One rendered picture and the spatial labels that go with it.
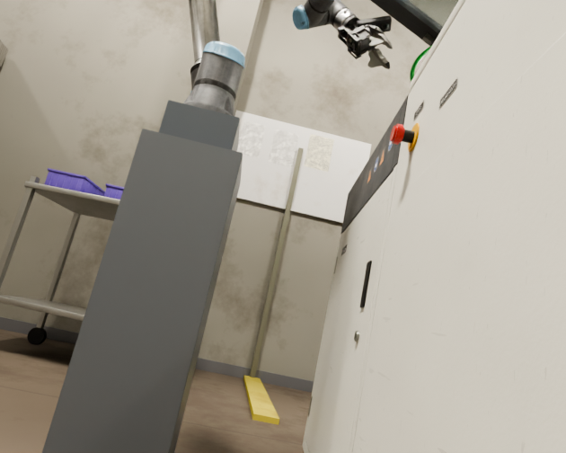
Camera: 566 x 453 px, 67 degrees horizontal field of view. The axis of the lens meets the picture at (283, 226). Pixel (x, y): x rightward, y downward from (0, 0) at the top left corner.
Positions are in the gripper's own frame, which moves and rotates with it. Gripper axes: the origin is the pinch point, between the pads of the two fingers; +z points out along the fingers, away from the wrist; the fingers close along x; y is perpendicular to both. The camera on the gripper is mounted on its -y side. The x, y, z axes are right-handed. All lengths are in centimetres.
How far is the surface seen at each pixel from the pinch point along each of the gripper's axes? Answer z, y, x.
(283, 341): 0, 72, -230
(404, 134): 50, 38, 36
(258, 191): -105, 31, -190
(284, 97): -167, -31, -173
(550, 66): 71, 44, 70
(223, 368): -4, 121, -223
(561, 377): 90, 61, 68
